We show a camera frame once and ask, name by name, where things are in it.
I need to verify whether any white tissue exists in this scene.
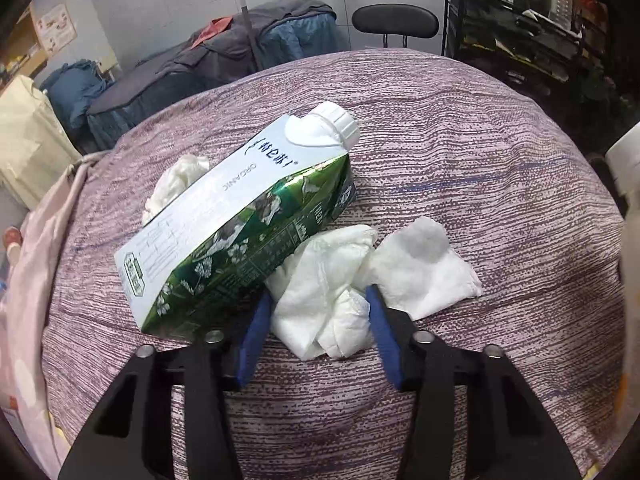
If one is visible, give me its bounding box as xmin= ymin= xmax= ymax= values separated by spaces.
xmin=264 ymin=224 xmax=380 ymax=361
xmin=142 ymin=154 xmax=211 ymax=227

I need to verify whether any grey covered sofa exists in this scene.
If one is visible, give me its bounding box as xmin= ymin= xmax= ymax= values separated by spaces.
xmin=87 ymin=2 xmax=347 ymax=152

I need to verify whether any blue cloth pile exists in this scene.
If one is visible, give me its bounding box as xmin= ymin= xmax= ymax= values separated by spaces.
xmin=39 ymin=58 xmax=115 ymax=132

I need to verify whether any red cloth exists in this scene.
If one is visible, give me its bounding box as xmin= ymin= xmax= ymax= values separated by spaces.
xmin=192 ymin=16 xmax=234 ymax=49

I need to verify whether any wall poster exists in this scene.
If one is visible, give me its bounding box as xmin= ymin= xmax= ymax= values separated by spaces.
xmin=30 ymin=2 xmax=79 ymax=54

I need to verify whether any wooden wall shelf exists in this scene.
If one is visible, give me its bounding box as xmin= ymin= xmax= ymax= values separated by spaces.
xmin=0 ymin=9 xmax=51 ymax=83

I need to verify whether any black metal rack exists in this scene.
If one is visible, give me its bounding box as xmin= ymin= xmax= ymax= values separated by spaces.
xmin=442 ymin=0 xmax=623 ymax=113

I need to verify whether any black round chair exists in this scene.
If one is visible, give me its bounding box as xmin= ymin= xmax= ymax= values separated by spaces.
xmin=351 ymin=4 xmax=440 ymax=52

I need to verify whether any pink dotted sheet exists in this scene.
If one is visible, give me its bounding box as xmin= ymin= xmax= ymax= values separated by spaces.
xmin=0 ymin=159 xmax=97 ymax=480

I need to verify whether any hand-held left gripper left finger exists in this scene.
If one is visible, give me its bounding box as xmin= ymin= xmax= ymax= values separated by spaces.
xmin=57 ymin=291 xmax=275 ymax=480

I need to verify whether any white paper towel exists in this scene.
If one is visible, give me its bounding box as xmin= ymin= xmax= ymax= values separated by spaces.
xmin=356 ymin=215 xmax=484 ymax=322

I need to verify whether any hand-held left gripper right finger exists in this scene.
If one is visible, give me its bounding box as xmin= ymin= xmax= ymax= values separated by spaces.
xmin=364 ymin=284 xmax=584 ymax=480

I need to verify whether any purple striped blanket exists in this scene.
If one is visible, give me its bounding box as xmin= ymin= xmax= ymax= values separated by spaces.
xmin=42 ymin=47 xmax=632 ymax=480

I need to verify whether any green and white milk carton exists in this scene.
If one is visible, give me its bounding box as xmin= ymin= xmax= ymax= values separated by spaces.
xmin=114 ymin=101 xmax=361 ymax=337

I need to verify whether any cream shirt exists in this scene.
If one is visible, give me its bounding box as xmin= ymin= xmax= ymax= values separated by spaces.
xmin=0 ymin=75 xmax=84 ymax=212

